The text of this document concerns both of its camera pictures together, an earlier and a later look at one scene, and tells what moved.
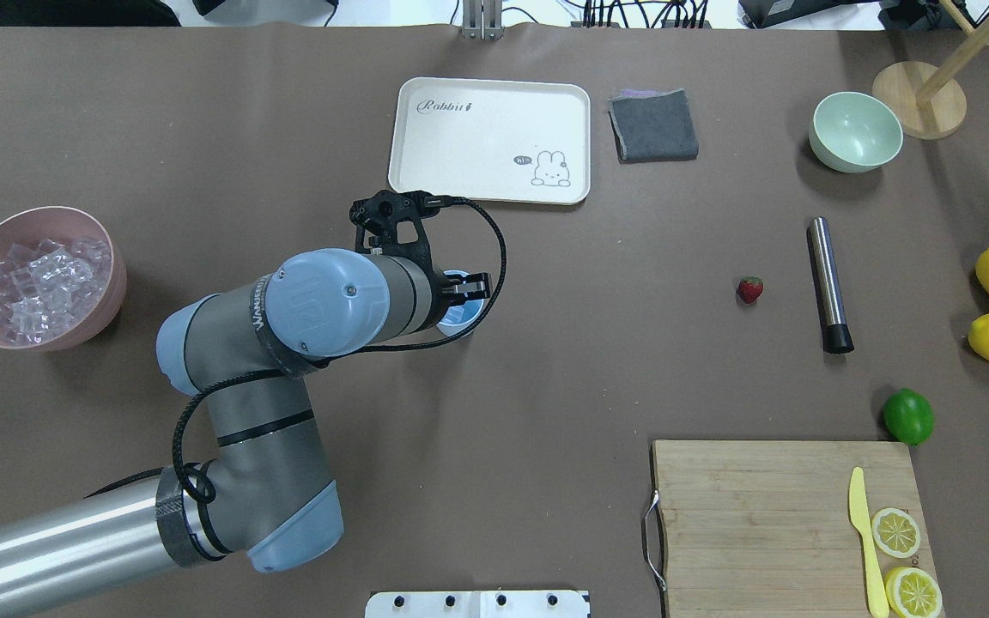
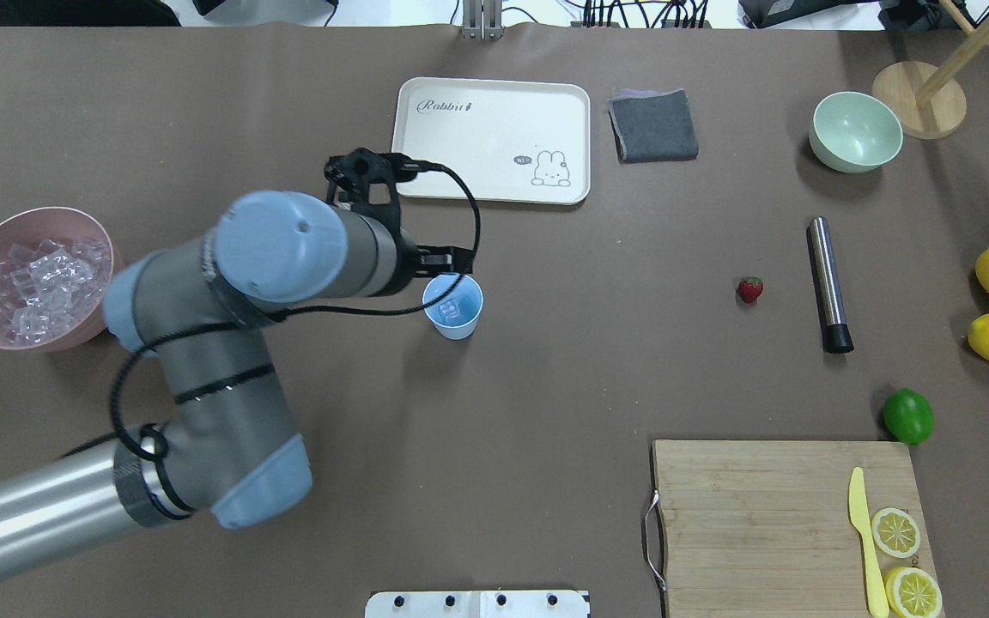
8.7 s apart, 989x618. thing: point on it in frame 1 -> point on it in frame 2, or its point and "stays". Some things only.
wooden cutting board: (767, 529) stays
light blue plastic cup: (461, 317) stays
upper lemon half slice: (895, 532) stays
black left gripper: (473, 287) -> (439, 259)
